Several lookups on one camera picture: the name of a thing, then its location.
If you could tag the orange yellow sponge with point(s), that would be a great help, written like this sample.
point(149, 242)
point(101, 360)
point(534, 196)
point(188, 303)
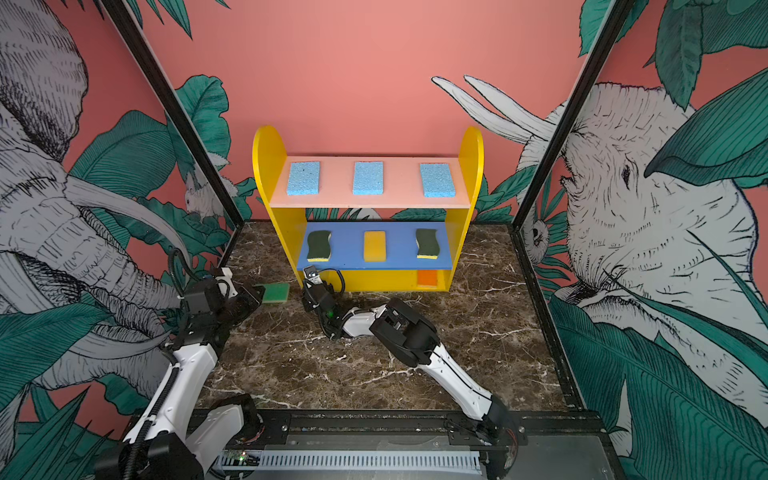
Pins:
point(427, 279)

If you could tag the black frame post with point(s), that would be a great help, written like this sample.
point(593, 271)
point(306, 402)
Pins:
point(607, 35)
point(122, 18)

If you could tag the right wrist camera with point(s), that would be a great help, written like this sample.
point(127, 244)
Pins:
point(312, 276)

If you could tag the yellow pink blue shelf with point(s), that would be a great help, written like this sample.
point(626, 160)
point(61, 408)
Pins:
point(399, 211)

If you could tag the bright green sponge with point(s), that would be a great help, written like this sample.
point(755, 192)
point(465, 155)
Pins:
point(275, 293)

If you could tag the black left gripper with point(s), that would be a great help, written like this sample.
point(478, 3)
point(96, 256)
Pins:
point(251, 301)

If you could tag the dark green sponge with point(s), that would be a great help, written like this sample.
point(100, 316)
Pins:
point(428, 246)
point(319, 247)

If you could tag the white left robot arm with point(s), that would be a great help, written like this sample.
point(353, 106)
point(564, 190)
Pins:
point(161, 445)

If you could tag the black left frame post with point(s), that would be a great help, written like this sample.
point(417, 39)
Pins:
point(122, 18)

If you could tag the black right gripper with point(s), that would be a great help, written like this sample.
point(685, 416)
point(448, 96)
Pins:
point(307, 293)

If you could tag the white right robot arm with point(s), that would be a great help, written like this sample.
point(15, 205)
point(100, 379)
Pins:
point(413, 340)

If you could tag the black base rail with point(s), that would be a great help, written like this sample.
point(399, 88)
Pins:
point(550, 445)

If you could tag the blue sponge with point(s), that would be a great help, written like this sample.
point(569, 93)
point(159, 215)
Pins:
point(368, 178)
point(437, 180)
point(304, 178)

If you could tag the black right frame post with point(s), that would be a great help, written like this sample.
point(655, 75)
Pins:
point(607, 35)

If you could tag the white vent strip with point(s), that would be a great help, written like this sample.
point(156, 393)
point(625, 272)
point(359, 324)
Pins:
point(461, 462)

